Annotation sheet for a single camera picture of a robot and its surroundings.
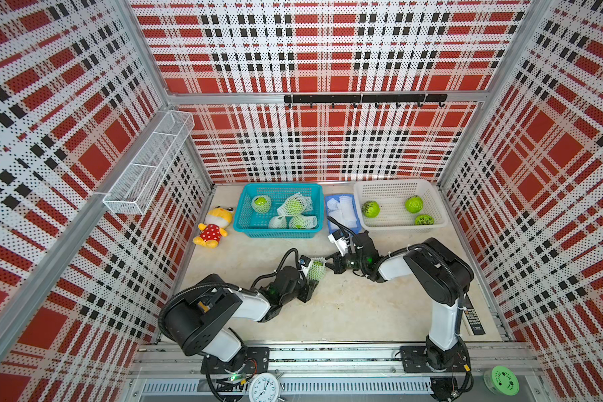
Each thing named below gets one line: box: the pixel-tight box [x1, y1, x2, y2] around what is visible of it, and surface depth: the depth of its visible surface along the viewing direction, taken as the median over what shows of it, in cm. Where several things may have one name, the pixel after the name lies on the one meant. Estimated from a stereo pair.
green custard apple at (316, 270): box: [307, 259, 326, 281], surface depth 87 cm
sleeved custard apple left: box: [251, 195, 272, 214], surface depth 109 cm
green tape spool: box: [483, 365, 521, 397], surface depth 68 cm
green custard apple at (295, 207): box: [285, 199, 305, 216], surface depth 100 cm
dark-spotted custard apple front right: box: [414, 214, 435, 226], surface depth 101 cm
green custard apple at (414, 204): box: [404, 195, 423, 214], surface depth 107 cm
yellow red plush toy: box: [192, 205, 234, 249], surface depth 102 cm
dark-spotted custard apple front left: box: [360, 200, 382, 219], surface depth 107 cm
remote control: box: [463, 293, 487, 335], surface depth 82 cm
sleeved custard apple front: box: [288, 214, 319, 230], surface depth 100 cm
